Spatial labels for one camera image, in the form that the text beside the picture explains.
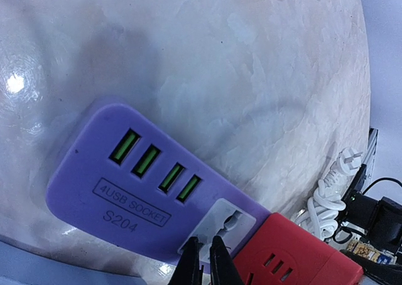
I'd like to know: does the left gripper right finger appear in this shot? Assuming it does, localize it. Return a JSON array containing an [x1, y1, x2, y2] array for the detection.
[[210, 235, 242, 285]]

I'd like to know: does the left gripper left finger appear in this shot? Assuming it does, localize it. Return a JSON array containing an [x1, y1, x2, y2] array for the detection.
[[169, 237, 203, 285]]

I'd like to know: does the red cube adapter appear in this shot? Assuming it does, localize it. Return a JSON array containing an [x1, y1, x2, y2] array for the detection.
[[234, 213, 363, 285]]

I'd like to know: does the purple power strip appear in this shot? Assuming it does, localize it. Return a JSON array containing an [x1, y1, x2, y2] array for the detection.
[[46, 103, 269, 265]]

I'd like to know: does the white cable of purple strip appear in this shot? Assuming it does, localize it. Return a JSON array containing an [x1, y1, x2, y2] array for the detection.
[[295, 146, 364, 240]]

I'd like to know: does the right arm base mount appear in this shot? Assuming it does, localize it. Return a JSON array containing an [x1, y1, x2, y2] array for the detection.
[[332, 164, 401, 284]]

